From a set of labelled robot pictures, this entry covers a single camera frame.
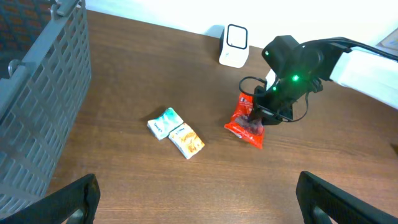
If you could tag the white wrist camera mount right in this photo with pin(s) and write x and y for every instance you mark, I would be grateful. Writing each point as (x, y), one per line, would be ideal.
(271, 77)

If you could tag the green tissue pack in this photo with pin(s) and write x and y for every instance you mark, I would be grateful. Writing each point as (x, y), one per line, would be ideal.
(163, 125)

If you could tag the orange tissue pack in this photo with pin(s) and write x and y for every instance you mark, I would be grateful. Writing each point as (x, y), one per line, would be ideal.
(186, 140)

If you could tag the red Hacks candy bag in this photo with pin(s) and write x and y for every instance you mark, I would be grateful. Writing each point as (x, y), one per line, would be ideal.
(249, 131)

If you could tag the white barcode scanner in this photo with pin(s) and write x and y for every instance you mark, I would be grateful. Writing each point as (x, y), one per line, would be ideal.
(234, 46)

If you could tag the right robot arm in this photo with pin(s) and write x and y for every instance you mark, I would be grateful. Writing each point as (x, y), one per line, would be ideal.
(299, 69)

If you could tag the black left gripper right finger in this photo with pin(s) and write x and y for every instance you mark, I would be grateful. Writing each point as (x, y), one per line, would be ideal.
(322, 202)

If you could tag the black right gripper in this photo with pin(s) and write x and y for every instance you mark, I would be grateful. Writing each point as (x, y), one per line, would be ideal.
(275, 105)

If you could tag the grey plastic basket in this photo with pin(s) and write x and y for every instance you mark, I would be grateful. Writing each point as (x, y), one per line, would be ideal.
(45, 75)

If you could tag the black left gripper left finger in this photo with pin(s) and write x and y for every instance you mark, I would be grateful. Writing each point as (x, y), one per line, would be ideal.
(75, 203)

